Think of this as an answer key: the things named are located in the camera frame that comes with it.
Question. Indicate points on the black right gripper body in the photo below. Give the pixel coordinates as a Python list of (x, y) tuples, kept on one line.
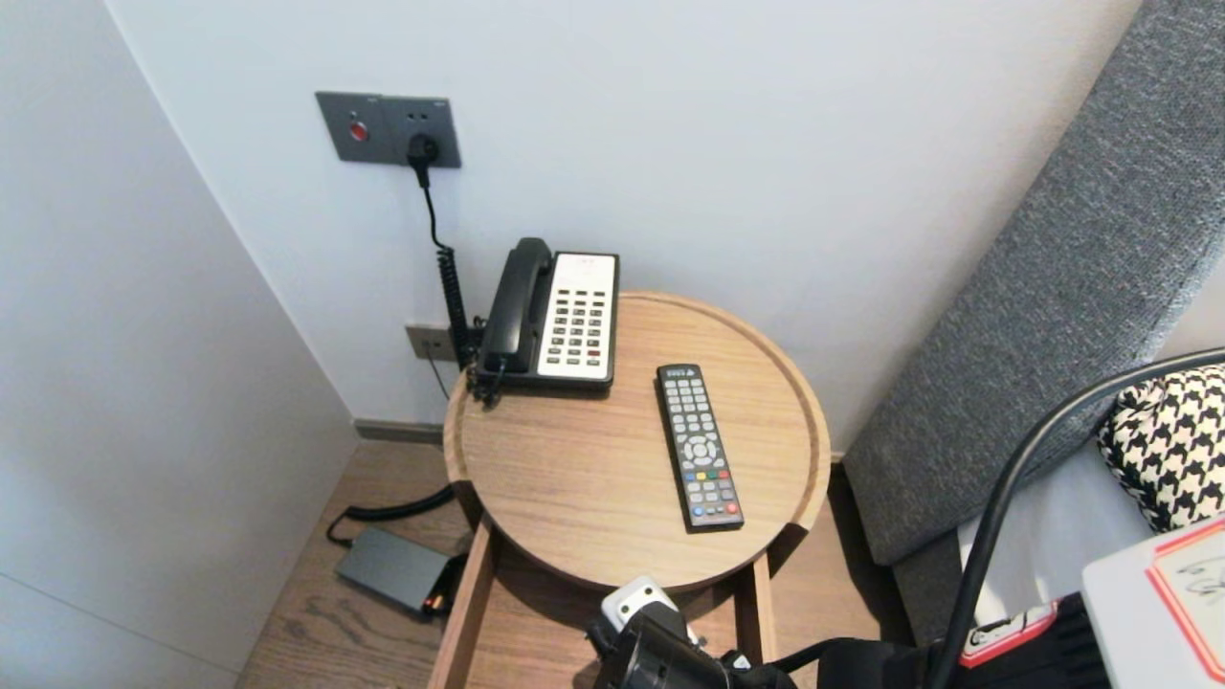
[(670, 665)]

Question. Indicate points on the curved front wooden drawer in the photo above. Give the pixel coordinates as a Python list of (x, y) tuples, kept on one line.
[(536, 632)]

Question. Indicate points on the black remote control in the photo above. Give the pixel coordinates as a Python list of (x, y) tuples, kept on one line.
[(699, 445)]

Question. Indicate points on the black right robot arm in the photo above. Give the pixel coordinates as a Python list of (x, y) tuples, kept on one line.
[(880, 670)]

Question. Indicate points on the round wooden side table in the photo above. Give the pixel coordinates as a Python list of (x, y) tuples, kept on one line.
[(574, 459)]

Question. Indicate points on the grey power adapter brick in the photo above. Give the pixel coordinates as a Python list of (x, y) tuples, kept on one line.
[(392, 569)]

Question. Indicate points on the small red bordered tag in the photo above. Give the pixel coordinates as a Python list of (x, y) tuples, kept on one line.
[(1005, 636)]

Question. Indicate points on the black and white desk telephone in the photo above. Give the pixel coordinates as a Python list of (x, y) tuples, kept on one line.
[(579, 321)]

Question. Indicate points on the grey skirting board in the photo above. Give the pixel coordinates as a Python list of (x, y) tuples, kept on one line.
[(397, 433)]

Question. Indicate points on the black telephone handset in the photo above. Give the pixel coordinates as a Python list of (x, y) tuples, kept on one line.
[(517, 297)]

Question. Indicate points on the grey upholstered headboard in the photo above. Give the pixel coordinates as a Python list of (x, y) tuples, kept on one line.
[(1034, 316)]

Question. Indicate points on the handwritten red bordered label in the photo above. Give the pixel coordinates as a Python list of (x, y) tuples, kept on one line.
[(1196, 593)]

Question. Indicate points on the black white houndstooth pillow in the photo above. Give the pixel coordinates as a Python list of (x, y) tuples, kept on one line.
[(1168, 450)]

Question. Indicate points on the black power plug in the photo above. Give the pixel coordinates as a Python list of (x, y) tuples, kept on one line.
[(423, 151)]

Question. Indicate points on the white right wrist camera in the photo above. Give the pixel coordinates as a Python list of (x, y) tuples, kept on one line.
[(641, 603)]

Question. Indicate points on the grey fabric bed frame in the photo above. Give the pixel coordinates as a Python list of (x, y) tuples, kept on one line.
[(933, 593)]

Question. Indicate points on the beige wall phone socket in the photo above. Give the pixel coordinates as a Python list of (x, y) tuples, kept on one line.
[(426, 343)]

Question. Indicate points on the grey wall power socket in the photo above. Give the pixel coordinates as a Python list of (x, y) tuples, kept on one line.
[(435, 117)]

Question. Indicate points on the grey switch plate red button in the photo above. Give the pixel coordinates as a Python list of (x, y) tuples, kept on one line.
[(349, 126)]

